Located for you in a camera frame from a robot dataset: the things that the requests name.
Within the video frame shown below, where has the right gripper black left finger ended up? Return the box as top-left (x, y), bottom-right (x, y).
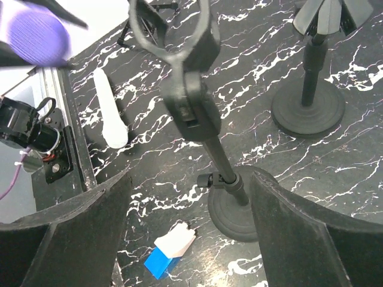
top-left (1, 172), bottom-right (132, 286)

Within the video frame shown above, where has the black round-base mic stand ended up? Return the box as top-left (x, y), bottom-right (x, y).
top-left (270, 0), bottom-right (373, 138)

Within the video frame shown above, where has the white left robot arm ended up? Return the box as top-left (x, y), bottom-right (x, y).
top-left (1, 1), bottom-right (87, 184)

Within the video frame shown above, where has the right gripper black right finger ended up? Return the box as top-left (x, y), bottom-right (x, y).
top-left (250, 173), bottom-right (382, 286)

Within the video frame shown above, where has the white handheld microphone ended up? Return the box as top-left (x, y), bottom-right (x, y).
top-left (93, 68), bottom-right (129, 149)

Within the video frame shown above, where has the black stand with purple mic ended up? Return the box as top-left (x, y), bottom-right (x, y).
top-left (129, 1), bottom-right (274, 242)

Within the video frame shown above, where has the purple handheld microphone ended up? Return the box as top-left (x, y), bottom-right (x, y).
top-left (7, 10), bottom-right (70, 67)

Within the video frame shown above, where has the black left tripod stand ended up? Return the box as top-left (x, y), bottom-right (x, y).
top-left (117, 1), bottom-right (180, 48)

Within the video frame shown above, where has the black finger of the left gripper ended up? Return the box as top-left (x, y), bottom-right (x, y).
top-left (22, 0), bottom-right (88, 29)
top-left (0, 40), bottom-right (72, 70)

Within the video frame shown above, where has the aluminium frame rail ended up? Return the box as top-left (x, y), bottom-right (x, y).
top-left (29, 68), bottom-right (97, 191)

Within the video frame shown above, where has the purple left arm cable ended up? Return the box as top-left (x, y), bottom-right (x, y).
top-left (0, 146), bottom-right (32, 201)

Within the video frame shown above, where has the blue and white block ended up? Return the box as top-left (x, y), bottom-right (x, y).
top-left (144, 222), bottom-right (196, 280)

